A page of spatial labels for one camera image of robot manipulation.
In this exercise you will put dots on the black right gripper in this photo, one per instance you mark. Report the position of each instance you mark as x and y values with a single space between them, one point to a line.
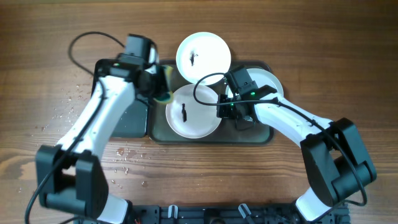
225 111

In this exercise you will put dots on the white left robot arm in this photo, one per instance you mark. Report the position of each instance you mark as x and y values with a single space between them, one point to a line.
69 174

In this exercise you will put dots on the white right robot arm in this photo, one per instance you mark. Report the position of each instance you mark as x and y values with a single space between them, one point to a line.
336 160

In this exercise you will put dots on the white plate stained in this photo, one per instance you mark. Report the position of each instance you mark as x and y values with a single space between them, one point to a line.
203 57
253 83
187 117

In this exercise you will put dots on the large dark plate tray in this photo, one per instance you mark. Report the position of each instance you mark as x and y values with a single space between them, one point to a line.
245 133

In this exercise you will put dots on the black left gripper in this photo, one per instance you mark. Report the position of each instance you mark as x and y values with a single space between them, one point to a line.
162 83

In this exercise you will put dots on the white plate front stained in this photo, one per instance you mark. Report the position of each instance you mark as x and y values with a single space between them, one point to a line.
187 117

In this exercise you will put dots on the green yellow sponge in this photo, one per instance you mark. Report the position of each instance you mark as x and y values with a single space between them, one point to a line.
163 94

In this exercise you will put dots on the small dark sponge tray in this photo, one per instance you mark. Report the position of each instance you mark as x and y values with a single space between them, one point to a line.
133 121

